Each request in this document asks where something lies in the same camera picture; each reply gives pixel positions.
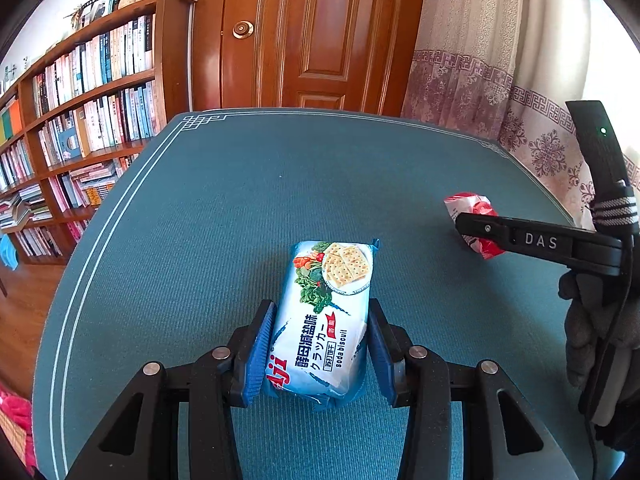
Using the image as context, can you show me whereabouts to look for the blue cracker pack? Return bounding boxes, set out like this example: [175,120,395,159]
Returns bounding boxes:
[262,240,380,410]

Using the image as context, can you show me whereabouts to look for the red white snack packet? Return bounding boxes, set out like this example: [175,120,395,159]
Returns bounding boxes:
[444,192,504,260]

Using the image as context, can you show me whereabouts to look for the grey gloved right hand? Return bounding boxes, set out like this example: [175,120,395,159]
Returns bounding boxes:
[559,271,639,400]

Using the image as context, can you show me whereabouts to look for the purple patterned curtain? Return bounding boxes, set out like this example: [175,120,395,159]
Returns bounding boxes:
[402,0,639,228]

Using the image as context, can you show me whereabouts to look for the teal table mat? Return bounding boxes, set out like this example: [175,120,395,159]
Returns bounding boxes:
[32,110,620,479]

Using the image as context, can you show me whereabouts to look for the wooden bookshelf with books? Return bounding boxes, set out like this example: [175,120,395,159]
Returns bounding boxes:
[1,0,190,264]

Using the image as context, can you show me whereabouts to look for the brown wooden door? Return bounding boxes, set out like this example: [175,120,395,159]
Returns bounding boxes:
[192,0,423,116]

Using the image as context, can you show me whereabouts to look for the brass door knob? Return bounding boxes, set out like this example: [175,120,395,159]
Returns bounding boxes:
[232,21,255,40]

